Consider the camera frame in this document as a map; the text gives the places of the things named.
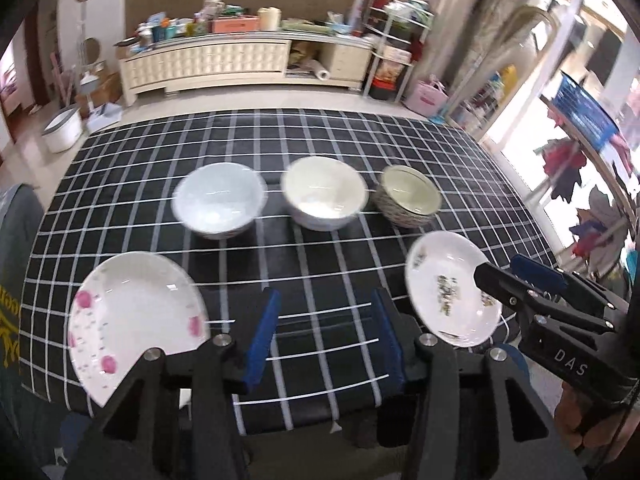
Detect cream low cabinet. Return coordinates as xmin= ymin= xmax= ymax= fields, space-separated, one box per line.
xmin=117 ymin=30 xmax=376 ymax=106

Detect red hanging clothes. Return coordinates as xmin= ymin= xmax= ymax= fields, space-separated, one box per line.
xmin=535 ymin=137 xmax=587 ymax=201

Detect white plate with cartoon print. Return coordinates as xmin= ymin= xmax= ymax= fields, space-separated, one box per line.
xmin=405 ymin=231 xmax=502 ymax=347

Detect person's right hand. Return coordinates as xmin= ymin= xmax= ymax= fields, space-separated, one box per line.
xmin=552 ymin=382 xmax=640 ymax=453

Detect pink basket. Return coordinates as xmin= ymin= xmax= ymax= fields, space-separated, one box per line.
xmin=405 ymin=77 xmax=448 ymax=116

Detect white plastic bucket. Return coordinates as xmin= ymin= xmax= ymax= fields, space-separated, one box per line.
xmin=40 ymin=107 xmax=83 ymax=153

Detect blue plastic basket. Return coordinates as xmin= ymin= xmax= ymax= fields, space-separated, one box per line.
xmin=552 ymin=72 xmax=621 ymax=151

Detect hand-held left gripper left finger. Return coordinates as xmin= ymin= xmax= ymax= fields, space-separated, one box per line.
xmin=65 ymin=287 xmax=281 ymax=480

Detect patterned bowl with gold rim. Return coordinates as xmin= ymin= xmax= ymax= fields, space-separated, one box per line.
xmin=375 ymin=165 xmax=443 ymax=228

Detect dark grey printed cloth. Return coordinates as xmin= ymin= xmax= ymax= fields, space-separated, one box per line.
xmin=0 ymin=185 xmax=47 ymax=411

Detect cardboard box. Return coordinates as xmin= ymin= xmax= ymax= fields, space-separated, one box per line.
xmin=92 ymin=72 xmax=123 ymax=106

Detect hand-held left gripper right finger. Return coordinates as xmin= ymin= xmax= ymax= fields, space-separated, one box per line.
xmin=372 ymin=287 xmax=586 ymax=480

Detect black white checked tablecloth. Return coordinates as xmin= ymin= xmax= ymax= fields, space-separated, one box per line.
xmin=17 ymin=108 xmax=558 ymax=436

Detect white plate with pink flowers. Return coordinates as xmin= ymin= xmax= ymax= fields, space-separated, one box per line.
xmin=67 ymin=252 xmax=211 ymax=407

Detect pink box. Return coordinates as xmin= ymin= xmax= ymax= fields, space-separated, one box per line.
xmin=212 ymin=16 xmax=261 ymax=35

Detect metal shelf rack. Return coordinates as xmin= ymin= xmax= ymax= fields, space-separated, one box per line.
xmin=362 ymin=0 xmax=433 ymax=101

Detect pale blue white bowl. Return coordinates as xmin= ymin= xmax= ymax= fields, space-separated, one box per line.
xmin=172 ymin=162 xmax=268 ymax=240

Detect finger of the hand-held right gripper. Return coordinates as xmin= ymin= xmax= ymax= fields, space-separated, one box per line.
xmin=475 ymin=262 xmax=616 ymax=333
xmin=510 ymin=254 xmax=628 ymax=311

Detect cream white bowl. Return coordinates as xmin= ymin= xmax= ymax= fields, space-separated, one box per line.
xmin=281 ymin=156 xmax=370 ymax=232

